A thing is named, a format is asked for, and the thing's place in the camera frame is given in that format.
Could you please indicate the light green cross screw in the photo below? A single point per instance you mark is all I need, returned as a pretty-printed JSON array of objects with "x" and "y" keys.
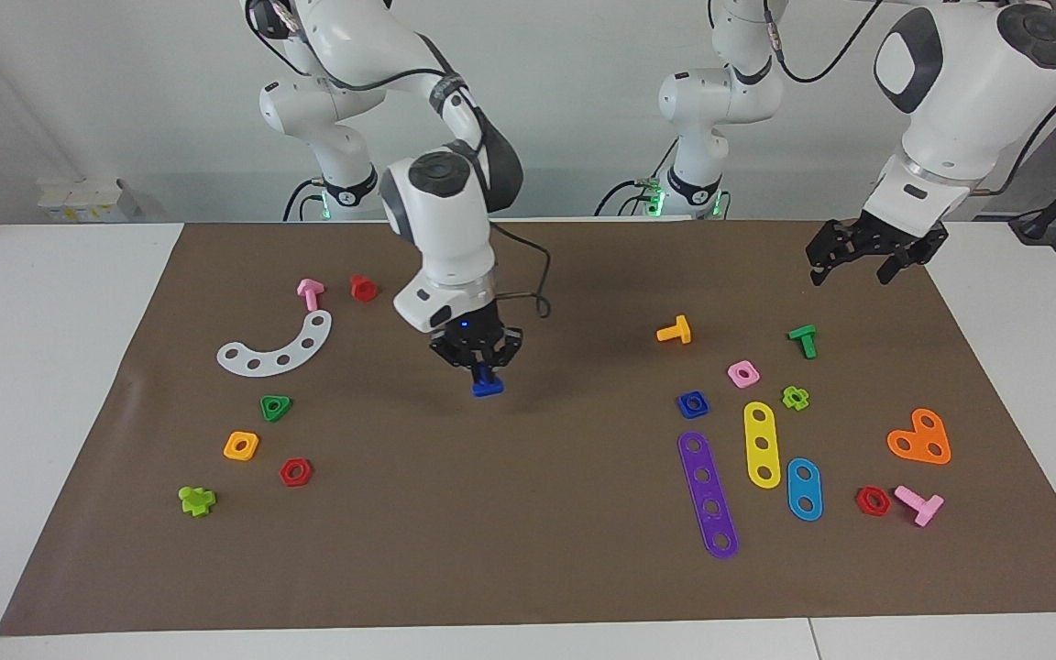
[{"x": 196, "y": 502}]

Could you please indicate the red hexagonal plastic nut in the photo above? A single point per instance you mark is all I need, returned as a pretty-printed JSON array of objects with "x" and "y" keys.
[
  {"x": 863, "y": 501},
  {"x": 286, "y": 473}
]

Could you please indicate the purple four-hole plate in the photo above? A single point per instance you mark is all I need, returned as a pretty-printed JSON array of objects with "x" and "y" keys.
[{"x": 707, "y": 490}]

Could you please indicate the yellow three-hole plate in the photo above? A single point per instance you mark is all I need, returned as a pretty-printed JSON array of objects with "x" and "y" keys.
[{"x": 762, "y": 429}]

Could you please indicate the orange heart-shaped plate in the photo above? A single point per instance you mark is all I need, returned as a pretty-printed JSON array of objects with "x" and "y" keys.
[{"x": 915, "y": 438}]

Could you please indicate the pink plastic screw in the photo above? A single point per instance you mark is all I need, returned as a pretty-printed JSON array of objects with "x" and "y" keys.
[
  {"x": 920, "y": 506},
  {"x": 310, "y": 291}
]

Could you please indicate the orange square plastic nut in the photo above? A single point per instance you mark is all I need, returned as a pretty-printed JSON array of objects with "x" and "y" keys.
[{"x": 231, "y": 447}]

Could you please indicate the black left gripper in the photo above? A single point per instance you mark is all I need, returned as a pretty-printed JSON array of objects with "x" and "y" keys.
[{"x": 895, "y": 234}]

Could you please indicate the blue square plastic nut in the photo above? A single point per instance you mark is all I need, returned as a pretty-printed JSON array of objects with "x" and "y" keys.
[{"x": 686, "y": 409}]

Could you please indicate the pink square plastic nut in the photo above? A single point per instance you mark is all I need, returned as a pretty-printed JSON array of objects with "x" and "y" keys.
[{"x": 735, "y": 376}]

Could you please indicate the white boxes stack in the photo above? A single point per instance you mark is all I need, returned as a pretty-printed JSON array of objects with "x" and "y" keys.
[{"x": 88, "y": 200}]

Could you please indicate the dark green plastic screw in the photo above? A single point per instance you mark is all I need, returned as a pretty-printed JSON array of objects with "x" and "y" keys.
[{"x": 805, "y": 341}]

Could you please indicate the white curved five-hole plate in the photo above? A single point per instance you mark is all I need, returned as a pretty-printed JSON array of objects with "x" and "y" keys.
[{"x": 267, "y": 362}]

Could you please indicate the grey slanted panel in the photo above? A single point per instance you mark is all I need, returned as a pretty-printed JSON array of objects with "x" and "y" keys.
[{"x": 1055, "y": 147}]

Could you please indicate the brown table mat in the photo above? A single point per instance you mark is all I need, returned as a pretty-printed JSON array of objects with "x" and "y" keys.
[{"x": 528, "y": 513}]

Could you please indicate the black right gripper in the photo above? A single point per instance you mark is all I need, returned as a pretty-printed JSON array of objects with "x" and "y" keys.
[{"x": 473, "y": 337}]

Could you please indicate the green triangular plastic nut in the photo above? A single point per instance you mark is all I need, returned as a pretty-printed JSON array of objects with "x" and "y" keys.
[{"x": 266, "y": 411}]

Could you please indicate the light green cross nut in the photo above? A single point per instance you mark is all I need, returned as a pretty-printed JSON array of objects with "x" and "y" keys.
[{"x": 789, "y": 403}]

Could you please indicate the red plastic screw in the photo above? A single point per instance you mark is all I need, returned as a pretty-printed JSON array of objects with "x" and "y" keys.
[{"x": 363, "y": 290}]

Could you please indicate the blue plastic screw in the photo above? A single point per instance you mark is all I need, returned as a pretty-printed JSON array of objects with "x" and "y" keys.
[{"x": 488, "y": 387}]

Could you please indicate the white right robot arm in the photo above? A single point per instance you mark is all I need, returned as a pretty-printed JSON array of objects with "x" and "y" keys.
[{"x": 441, "y": 238}]

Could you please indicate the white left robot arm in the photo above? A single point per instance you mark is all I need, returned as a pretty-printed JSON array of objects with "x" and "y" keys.
[{"x": 959, "y": 82}]

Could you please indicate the blue two-hole plate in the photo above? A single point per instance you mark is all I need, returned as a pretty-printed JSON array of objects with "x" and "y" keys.
[{"x": 804, "y": 493}]

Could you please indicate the orange plastic screw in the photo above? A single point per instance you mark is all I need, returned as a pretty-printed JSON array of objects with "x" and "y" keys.
[{"x": 675, "y": 333}]

